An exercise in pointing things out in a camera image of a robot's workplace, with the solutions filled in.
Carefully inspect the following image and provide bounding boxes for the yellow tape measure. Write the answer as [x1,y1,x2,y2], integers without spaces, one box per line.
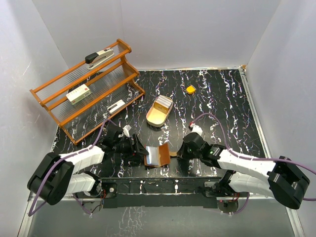
[186,85,196,94]

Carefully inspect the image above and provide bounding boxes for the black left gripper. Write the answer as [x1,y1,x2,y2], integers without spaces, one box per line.
[113,134,149,161]

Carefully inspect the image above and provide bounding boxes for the white red staples box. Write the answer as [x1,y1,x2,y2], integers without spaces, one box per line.
[66,84,91,105]

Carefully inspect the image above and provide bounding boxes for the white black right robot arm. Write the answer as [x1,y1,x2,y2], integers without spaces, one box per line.
[178,132,310,209]

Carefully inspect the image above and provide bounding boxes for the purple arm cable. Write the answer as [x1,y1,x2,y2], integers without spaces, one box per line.
[189,113,316,201]
[27,118,124,217]

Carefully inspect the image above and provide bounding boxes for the black white stapler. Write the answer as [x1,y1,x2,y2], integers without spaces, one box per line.
[85,47,115,70]

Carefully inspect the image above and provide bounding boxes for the small white stapler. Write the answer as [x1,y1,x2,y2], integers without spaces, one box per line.
[107,100,125,115]

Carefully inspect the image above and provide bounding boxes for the stack of credit cards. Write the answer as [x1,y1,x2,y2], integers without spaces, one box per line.
[156,95,173,109]

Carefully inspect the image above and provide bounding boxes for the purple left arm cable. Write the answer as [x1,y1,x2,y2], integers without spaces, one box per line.
[27,118,124,217]

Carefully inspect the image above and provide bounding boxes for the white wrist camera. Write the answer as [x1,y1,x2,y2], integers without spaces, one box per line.
[122,124,131,137]
[189,122,203,136]

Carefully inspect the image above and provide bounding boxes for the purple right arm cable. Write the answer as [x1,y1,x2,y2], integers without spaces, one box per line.
[189,113,316,201]

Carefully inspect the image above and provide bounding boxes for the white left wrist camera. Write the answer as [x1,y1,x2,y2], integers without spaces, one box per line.
[122,124,131,137]

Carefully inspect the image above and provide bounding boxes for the beige oval tray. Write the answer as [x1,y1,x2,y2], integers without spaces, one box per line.
[146,99,173,127]

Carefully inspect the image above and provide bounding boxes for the brown leather card holder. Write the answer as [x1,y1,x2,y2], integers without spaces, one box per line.
[144,143,177,167]

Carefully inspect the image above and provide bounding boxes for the orange wooden shelf rack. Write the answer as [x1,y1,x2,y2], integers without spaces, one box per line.
[30,39,145,145]

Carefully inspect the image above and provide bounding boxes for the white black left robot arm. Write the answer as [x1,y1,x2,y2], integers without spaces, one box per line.
[27,124,149,205]

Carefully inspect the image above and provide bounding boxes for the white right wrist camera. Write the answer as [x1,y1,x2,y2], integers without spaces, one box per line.
[189,122,203,136]

